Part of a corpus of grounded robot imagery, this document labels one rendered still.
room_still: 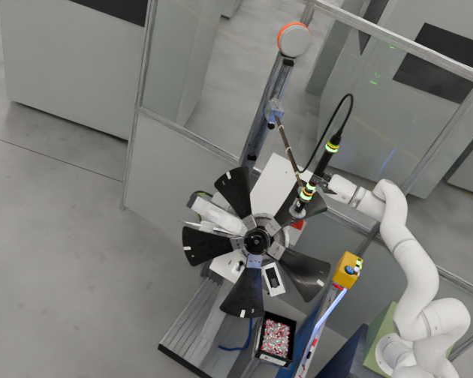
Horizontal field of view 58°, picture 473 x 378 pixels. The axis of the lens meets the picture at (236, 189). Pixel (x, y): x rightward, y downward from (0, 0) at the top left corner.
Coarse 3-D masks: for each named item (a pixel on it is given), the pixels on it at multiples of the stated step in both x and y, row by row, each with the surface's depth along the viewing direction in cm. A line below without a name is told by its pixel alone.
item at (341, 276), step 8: (344, 256) 222; (352, 256) 223; (344, 264) 218; (352, 264) 219; (360, 264) 221; (336, 272) 216; (344, 272) 214; (336, 280) 218; (344, 280) 216; (352, 280) 214
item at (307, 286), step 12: (288, 252) 196; (288, 264) 192; (300, 264) 194; (312, 264) 196; (324, 264) 198; (288, 276) 190; (300, 276) 191; (312, 276) 193; (324, 276) 194; (300, 288) 189; (312, 288) 190
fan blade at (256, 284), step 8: (248, 272) 194; (256, 272) 198; (240, 280) 193; (248, 280) 195; (256, 280) 198; (232, 288) 192; (240, 288) 193; (248, 288) 195; (256, 288) 198; (232, 296) 192; (240, 296) 194; (248, 296) 195; (256, 296) 198; (224, 304) 192; (232, 304) 193; (240, 304) 194; (248, 304) 196; (256, 304) 198; (224, 312) 192; (232, 312) 193; (240, 312) 195; (248, 312) 196; (256, 312) 198
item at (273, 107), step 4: (268, 100) 217; (272, 100) 218; (276, 100) 218; (268, 104) 216; (272, 104) 215; (276, 104) 216; (280, 104) 217; (268, 108) 216; (272, 108) 212; (276, 108) 213; (280, 108) 214; (264, 112) 220; (268, 112) 215; (272, 112) 212; (276, 112) 213; (280, 112) 213; (284, 112) 213; (268, 116) 214; (272, 116) 214; (280, 116) 215; (268, 120) 215; (272, 120) 215; (280, 120) 216
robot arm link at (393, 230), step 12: (384, 180) 157; (384, 192) 152; (396, 192) 151; (396, 204) 148; (384, 216) 148; (396, 216) 147; (384, 228) 146; (396, 228) 143; (384, 240) 145; (396, 240) 139
